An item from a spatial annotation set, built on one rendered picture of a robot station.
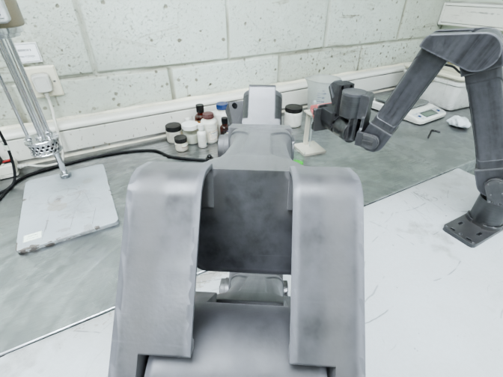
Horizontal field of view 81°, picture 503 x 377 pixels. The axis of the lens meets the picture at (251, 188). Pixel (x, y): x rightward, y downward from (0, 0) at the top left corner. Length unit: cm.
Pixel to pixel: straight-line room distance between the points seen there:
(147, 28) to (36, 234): 67
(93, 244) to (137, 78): 59
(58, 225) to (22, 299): 18
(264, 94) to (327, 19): 103
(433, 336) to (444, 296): 9
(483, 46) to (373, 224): 39
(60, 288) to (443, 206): 86
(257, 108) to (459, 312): 48
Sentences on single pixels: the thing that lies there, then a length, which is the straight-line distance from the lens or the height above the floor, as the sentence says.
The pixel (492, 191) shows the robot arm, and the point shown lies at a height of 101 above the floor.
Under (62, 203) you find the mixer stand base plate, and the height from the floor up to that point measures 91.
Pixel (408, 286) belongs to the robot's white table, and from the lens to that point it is 63.
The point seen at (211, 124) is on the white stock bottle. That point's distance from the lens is 101.
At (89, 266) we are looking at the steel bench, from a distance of 67.
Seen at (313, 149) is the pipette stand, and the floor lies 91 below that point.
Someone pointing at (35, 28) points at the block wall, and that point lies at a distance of 106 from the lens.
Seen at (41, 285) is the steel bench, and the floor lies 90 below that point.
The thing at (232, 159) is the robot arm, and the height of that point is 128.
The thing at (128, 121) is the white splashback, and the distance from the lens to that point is 108.
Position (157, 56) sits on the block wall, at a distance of 109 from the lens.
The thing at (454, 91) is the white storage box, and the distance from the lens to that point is 154.
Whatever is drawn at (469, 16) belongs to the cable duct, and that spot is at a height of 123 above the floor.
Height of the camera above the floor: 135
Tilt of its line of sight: 35 degrees down
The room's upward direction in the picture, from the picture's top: straight up
